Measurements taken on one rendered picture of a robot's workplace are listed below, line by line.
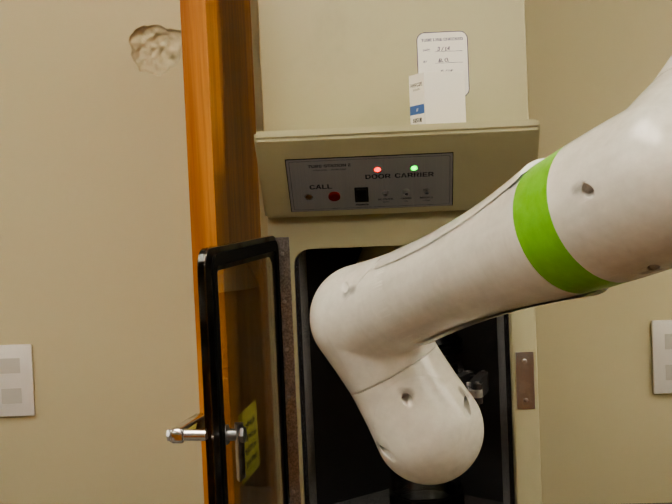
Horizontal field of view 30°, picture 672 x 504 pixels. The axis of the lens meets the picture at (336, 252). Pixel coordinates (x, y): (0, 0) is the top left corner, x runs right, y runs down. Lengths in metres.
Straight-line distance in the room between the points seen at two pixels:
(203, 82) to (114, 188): 0.58
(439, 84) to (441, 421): 0.42
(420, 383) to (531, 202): 0.31
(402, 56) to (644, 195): 0.69
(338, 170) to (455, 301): 0.40
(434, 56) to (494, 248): 0.55
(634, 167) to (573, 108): 1.09
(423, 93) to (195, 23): 0.27
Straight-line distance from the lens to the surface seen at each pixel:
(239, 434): 1.27
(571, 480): 2.03
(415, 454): 1.23
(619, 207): 0.90
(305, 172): 1.44
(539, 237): 0.97
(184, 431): 1.29
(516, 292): 1.03
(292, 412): 1.55
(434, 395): 1.22
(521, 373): 1.54
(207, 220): 1.45
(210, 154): 1.45
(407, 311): 1.13
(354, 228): 1.52
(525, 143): 1.43
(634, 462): 2.04
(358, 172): 1.44
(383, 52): 1.53
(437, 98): 1.44
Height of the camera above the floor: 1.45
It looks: 3 degrees down
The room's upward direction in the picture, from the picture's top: 2 degrees counter-clockwise
